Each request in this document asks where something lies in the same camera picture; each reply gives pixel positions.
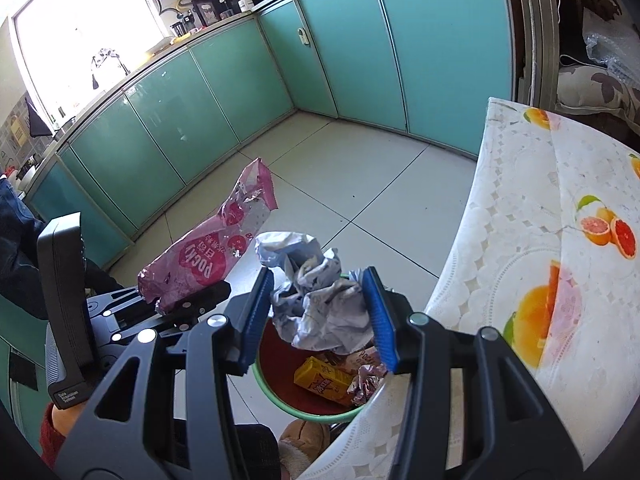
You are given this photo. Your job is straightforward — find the metal sliding door frame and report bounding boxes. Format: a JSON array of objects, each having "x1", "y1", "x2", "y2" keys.
[{"x1": 500, "y1": 0, "x2": 561, "y2": 111}]

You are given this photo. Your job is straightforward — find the grey paper ball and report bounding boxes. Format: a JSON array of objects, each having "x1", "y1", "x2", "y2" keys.
[{"x1": 255, "y1": 231, "x2": 376, "y2": 356}]

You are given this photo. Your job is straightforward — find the person's leg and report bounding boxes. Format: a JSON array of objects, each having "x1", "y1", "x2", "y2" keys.
[{"x1": 172, "y1": 420, "x2": 281, "y2": 480}]

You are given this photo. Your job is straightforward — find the bubble wrap sheet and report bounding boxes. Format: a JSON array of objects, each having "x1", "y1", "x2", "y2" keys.
[{"x1": 582, "y1": 10, "x2": 640, "y2": 81}]

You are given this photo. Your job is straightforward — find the teal lower kitchen cabinets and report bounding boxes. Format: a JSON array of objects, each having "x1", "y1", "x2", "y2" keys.
[{"x1": 0, "y1": 0, "x2": 516, "y2": 456}]

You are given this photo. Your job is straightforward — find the pink snack wrapper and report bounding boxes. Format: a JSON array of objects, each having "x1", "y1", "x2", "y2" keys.
[{"x1": 137, "y1": 157, "x2": 278, "y2": 316}]

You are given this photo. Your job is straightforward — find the person's left forearm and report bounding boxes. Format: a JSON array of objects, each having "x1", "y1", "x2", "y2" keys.
[{"x1": 40, "y1": 402, "x2": 93, "y2": 468}]

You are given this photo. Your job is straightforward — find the red green rim bin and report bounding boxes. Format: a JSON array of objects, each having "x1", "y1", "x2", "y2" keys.
[{"x1": 251, "y1": 270, "x2": 401, "y2": 423}]

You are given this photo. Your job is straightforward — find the floral grey cushion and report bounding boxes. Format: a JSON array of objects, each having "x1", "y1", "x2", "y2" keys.
[{"x1": 555, "y1": 65, "x2": 640, "y2": 136}]

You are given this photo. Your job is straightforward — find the pink snack box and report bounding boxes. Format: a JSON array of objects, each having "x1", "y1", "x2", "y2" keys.
[{"x1": 344, "y1": 347, "x2": 386, "y2": 376}]

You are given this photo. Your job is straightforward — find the yellow juice carton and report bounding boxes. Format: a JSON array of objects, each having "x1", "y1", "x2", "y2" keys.
[{"x1": 293, "y1": 356, "x2": 358, "y2": 407}]

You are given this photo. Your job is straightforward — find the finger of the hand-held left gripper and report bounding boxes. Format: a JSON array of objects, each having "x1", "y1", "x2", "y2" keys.
[
  {"x1": 86, "y1": 284, "x2": 151, "y2": 317},
  {"x1": 112, "y1": 280, "x2": 232, "y2": 343}
]

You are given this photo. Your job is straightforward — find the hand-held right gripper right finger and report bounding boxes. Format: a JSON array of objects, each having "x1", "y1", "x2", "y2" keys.
[{"x1": 362, "y1": 266, "x2": 586, "y2": 480}]

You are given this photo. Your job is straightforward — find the bright kitchen window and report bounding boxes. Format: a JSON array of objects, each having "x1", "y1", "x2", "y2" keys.
[{"x1": 12, "y1": 0, "x2": 176, "y2": 126}]

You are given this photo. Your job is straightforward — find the blue denim garment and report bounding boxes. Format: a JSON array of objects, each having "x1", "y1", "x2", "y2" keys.
[{"x1": 0, "y1": 177, "x2": 126, "y2": 321}]

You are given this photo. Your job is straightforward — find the kitchen faucet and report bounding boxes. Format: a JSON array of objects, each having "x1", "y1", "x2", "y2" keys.
[{"x1": 90, "y1": 49, "x2": 128, "y2": 91}]

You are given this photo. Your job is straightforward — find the brown plush slipper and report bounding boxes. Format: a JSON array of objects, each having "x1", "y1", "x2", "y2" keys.
[{"x1": 277, "y1": 419, "x2": 331, "y2": 480}]

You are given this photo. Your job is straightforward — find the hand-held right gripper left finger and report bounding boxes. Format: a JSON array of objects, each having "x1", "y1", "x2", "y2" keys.
[{"x1": 54, "y1": 266, "x2": 275, "y2": 480}]

